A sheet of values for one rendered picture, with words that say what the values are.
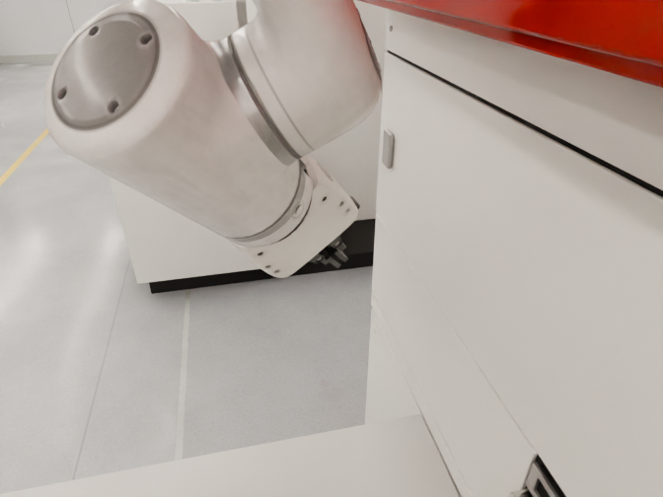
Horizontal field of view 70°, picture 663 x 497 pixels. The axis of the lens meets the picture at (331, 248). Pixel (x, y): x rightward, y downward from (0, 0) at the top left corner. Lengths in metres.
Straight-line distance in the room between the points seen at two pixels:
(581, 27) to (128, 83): 0.18
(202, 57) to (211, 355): 1.66
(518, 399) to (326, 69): 0.26
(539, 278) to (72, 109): 0.27
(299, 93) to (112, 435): 1.54
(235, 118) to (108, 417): 1.57
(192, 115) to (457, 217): 0.24
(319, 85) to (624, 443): 0.23
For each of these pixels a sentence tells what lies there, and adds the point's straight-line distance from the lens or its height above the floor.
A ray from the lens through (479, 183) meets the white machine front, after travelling 0.37.
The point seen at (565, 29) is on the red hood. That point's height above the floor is 1.24.
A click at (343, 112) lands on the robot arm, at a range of 0.26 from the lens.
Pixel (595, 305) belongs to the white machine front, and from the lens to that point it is 0.28.
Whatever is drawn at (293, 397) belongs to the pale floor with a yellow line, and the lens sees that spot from 1.67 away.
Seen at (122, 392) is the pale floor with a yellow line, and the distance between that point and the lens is 1.82.
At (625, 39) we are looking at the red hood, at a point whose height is 1.24.
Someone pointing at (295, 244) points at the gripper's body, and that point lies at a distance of 0.39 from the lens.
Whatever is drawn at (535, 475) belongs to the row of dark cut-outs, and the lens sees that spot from 0.37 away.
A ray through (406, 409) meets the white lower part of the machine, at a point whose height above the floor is 0.78.
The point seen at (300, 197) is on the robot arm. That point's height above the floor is 1.12.
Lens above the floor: 1.26
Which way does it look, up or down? 32 degrees down
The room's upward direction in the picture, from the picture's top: straight up
